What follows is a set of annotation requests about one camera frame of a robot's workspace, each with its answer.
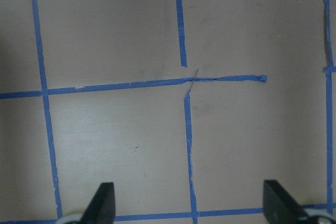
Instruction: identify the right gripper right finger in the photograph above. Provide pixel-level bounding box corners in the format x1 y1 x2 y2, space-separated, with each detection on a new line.
263 180 309 224

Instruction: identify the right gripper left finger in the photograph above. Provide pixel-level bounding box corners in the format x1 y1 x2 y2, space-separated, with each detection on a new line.
79 182 116 224

